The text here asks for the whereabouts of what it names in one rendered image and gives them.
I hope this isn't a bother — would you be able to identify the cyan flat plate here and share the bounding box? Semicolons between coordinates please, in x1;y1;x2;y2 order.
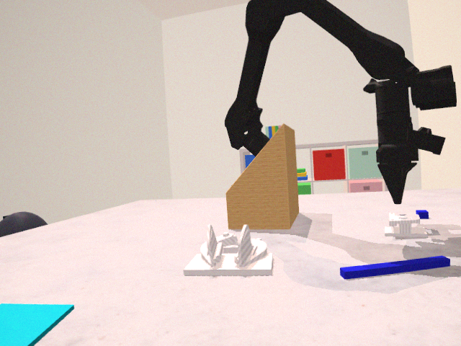
0;303;75;346

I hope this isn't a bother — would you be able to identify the white housing plate with two holes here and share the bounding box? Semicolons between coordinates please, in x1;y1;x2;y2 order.
389;213;420;227

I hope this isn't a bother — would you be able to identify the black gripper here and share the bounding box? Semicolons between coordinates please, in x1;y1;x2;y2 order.
376;112;419;204

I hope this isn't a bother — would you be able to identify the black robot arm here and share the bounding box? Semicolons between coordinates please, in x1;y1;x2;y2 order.
225;0;457;156

